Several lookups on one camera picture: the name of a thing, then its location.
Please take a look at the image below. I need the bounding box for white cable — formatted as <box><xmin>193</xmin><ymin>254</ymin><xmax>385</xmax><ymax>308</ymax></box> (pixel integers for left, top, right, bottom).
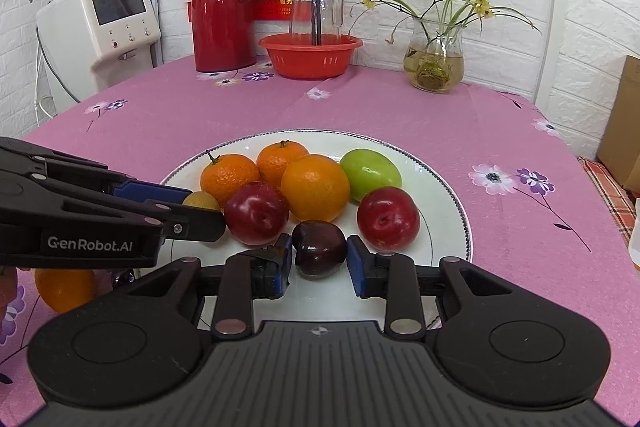
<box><xmin>32</xmin><ymin>42</ymin><xmax>81</xmax><ymax>118</ymax></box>

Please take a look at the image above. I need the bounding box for person's left hand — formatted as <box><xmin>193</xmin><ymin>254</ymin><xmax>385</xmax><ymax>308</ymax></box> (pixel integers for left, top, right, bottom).
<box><xmin>0</xmin><ymin>268</ymin><xmax>20</xmax><ymax>323</ymax></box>

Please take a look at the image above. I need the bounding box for white wall pipe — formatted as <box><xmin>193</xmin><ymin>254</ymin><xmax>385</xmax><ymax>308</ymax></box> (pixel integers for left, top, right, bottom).
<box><xmin>531</xmin><ymin>0</ymin><xmax>560</xmax><ymax>105</ymax></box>

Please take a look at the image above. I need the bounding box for red thermos jug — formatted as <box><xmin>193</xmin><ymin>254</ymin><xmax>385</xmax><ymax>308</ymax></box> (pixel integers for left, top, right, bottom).
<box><xmin>191</xmin><ymin>0</ymin><xmax>259</xmax><ymax>74</ymax></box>

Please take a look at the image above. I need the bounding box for glass pitcher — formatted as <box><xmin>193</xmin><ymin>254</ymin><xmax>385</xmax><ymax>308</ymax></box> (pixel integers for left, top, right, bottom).
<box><xmin>289</xmin><ymin>0</ymin><xmax>346</xmax><ymax>45</ymax></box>

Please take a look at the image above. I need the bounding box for white water dispenser with screen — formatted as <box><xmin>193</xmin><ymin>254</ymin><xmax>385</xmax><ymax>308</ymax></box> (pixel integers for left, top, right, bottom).
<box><xmin>36</xmin><ymin>0</ymin><xmax>163</xmax><ymax>115</ymax></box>

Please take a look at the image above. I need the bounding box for white porcelain plate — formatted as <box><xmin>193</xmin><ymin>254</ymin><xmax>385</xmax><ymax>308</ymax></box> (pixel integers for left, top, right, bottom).
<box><xmin>159</xmin><ymin>130</ymin><xmax>473</xmax><ymax>330</ymax></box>

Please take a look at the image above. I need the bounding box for cardboard box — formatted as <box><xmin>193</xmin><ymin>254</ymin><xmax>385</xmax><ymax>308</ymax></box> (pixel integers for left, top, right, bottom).
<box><xmin>597</xmin><ymin>54</ymin><xmax>640</xmax><ymax>195</ymax></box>

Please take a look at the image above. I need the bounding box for tangerine with stem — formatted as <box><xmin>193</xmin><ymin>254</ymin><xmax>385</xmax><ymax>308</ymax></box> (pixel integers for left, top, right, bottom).
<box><xmin>200</xmin><ymin>152</ymin><xmax>261</xmax><ymax>208</ymax></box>
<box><xmin>256</xmin><ymin>140</ymin><xmax>311</xmax><ymax>188</ymax></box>

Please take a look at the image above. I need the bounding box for orange plaid cloth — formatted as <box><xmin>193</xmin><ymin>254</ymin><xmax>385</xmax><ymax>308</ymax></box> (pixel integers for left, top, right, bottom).
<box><xmin>577</xmin><ymin>157</ymin><xmax>640</xmax><ymax>258</ymax></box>

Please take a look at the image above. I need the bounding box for brown longan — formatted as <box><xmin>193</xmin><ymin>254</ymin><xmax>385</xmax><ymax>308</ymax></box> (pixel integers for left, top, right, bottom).
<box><xmin>182</xmin><ymin>191</ymin><xmax>222</xmax><ymax>212</ymax></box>

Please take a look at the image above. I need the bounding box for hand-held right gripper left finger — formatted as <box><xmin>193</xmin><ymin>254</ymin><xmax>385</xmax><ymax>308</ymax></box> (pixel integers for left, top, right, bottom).
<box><xmin>117</xmin><ymin>234</ymin><xmax>295</xmax><ymax>340</ymax></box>

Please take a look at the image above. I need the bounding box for red plum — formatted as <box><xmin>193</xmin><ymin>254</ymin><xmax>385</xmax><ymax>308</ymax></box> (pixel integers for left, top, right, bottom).
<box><xmin>223</xmin><ymin>181</ymin><xmax>291</xmax><ymax>248</ymax></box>
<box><xmin>356</xmin><ymin>187</ymin><xmax>421</xmax><ymax>252</ymax></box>

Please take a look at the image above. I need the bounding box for orange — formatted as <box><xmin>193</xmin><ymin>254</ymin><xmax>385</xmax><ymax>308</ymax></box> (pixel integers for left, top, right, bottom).
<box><xmin>34</xmin><ymin>268</ymin><xmax>96</xmax><ymax>314</ymax></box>
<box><xmin>280</xmin><ymin>154</ymin><xmax>351</xmax><ymax>223</ymax></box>

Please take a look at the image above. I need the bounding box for glass vase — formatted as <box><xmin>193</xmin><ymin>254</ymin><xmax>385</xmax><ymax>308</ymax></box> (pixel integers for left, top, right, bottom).
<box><xmin>403</xmin><ymin>18</ymin><xmax>466</xmax><ymax>94</ymax></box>

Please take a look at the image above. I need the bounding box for green round fruit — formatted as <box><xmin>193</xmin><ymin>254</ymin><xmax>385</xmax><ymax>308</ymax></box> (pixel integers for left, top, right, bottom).
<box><xmin>340</xmin><ymin>149</ymin><xmax>403</xmax><ymax>204</ymax></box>

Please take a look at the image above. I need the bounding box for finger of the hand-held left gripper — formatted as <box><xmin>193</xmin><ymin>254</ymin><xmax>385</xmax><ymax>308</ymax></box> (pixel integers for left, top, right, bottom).
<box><xmin>0</xmin><ymin>169</ymin><xmax>227</xmax><ymax>244</ymax></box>
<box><xmin>0</xmin><ymin>137</ymin><xmax>194</xmax><ymax>206</ymax></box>

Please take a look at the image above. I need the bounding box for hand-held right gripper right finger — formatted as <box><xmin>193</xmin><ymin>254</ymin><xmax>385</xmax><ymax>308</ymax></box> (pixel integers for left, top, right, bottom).
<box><xmin>346</xmin><ymin>235</ymin><xmax>516</xmax><ymax>340</ymax></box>

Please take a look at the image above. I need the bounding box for dark purple plum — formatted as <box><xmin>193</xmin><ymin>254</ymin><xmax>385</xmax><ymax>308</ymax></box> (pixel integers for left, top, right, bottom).
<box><xmin>291</xmin><ymin>220</ymin><xmax>348</xmax><ymax>280</ymax></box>

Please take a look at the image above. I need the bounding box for pink floral tablecloth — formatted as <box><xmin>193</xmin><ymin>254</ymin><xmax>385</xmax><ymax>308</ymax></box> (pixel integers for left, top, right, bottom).
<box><xmin>0</xmin><ymin>54</ymin><xmax>640</xmax><ymax>413</ymax></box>

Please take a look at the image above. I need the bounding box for red plastic basket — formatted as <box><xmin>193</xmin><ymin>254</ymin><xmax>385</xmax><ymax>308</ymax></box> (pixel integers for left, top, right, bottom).
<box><xmin>258</xmin><ymin>33</ymin><xmax>364</xmax><ymax>80</ymax></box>

